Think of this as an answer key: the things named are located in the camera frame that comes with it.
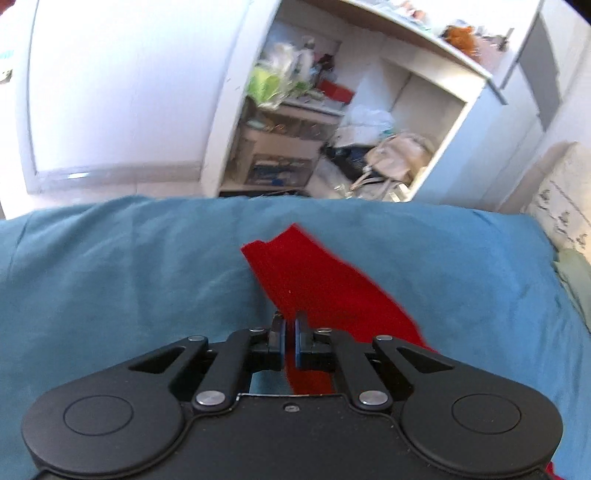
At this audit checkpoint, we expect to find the white door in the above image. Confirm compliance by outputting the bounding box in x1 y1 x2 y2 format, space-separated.
16 0 283 195

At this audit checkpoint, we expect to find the clear plastic drawer unit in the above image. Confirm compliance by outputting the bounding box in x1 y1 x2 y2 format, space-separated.
228 96 343 190

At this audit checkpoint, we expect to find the blue blanket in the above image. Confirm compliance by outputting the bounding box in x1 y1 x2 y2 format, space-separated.
0 195 591 480

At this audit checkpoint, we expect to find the red cloth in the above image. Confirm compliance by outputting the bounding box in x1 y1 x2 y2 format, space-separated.
240 223 435 396

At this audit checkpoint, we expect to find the beige handbag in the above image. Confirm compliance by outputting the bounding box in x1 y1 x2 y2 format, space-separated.
347 132 437 202

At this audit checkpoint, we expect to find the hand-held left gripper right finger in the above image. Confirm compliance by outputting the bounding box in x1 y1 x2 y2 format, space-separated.
294 311 454 411

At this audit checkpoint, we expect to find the white plastic bag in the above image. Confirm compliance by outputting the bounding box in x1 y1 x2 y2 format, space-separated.
333 105 396 147

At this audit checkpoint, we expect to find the white shelf unit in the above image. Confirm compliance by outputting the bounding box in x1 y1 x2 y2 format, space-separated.
201 0 509 204

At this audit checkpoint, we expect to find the patterned white pillow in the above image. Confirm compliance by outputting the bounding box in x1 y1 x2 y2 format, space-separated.
522 141 591 259

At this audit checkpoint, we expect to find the green plastic bag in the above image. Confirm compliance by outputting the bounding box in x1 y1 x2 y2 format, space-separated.
246 64 296 110

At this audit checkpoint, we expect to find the orange plush toy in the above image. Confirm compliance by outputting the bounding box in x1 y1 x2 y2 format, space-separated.
440 24 479 52

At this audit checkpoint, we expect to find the red box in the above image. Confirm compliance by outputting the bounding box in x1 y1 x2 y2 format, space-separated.
318 79 355 105

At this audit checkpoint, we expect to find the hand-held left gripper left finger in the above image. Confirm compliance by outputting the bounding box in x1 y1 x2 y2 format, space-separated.
128 311 287 414

